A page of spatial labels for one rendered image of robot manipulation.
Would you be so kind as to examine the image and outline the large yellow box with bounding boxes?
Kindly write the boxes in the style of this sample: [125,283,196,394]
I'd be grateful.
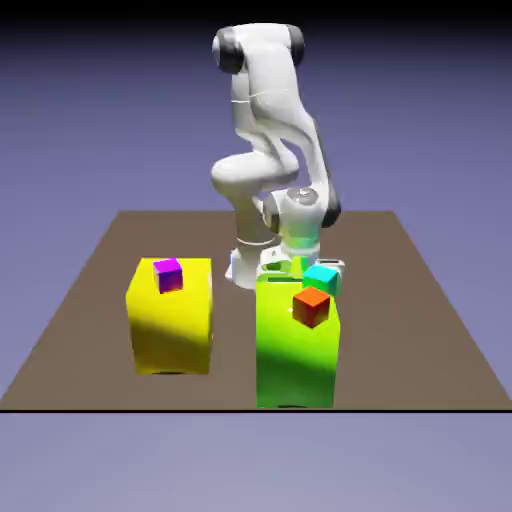
[124,257,214,376]

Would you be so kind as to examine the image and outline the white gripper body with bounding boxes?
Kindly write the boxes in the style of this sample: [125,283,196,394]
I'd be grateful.
[257,257,346,298]

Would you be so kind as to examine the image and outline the large green box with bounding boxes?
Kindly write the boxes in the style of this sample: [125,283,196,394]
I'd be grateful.
[255,271,342,410]

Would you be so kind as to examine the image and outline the small purple cube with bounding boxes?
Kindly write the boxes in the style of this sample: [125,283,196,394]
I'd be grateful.
[152,257,184,295]

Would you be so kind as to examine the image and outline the small cyan cube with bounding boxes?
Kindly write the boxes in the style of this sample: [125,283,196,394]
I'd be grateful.
[301,264,340,298]

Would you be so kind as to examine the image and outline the small orange cube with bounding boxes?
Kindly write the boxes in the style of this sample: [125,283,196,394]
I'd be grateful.
[292,286,332,330]

